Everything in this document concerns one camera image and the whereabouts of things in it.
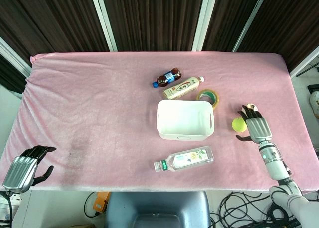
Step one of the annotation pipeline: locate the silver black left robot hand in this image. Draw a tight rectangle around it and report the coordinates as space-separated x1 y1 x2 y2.
1 145 57 194

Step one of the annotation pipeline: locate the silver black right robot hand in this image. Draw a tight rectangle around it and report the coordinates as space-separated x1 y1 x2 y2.
235 105 273 144

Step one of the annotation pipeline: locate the yellow tennis ball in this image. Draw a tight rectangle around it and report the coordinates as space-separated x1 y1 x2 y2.
231 117 247 133

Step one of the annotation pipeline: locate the yellow green tape roll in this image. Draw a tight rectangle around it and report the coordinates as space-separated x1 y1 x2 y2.
196 89 221 111

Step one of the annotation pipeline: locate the white plastic storage bin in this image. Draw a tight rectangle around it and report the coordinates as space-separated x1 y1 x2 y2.
156 99 215 141

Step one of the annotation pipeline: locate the clear water bottle green cap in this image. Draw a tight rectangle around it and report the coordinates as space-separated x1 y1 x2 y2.
154 145 215 173

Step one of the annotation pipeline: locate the cream tea drink bottle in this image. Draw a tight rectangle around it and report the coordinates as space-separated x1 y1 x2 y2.
163 76 205 100

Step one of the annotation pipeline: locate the orange handheld controller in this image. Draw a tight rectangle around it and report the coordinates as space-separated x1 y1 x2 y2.
92 192 111 211

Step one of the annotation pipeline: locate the pink fleece table cloth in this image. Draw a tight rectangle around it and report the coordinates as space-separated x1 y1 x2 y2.
0 51 319 194

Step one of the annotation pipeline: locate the dark soda bottle blue cap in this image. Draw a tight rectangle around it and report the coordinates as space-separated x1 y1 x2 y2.
152 67 182 88

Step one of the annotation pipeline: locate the dark slatted partition screen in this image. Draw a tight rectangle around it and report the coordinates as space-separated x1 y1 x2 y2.
0 0 319 94

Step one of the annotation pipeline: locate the black floor cable bundle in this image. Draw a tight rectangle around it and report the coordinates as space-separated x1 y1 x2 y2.
209 191 304 228

